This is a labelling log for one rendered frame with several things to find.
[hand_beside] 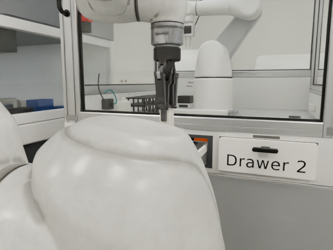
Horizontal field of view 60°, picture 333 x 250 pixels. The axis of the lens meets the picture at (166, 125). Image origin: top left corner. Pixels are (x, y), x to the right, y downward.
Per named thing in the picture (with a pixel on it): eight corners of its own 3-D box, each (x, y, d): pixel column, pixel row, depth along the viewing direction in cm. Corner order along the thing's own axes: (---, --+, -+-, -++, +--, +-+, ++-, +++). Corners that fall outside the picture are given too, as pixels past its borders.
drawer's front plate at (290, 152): (315, 180, 85) (318, 144, 84) (218, 170, 96) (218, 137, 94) (314, 178, 87) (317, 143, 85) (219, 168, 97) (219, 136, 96)
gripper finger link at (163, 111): (167, 102, 79) (163, 103, 76) (167, 121, 80) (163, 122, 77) (162, 102, 79) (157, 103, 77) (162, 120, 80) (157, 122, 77)
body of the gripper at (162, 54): (160, 49, 84) (160, 81, 85) (148, 45, 76) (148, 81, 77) (185, 48, 81) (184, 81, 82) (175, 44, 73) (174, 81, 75)
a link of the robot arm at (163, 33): (144, 23, 75) (144, 46, 76) (177, 20, 72) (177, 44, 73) (158, 29, 84) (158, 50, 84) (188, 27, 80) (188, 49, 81)
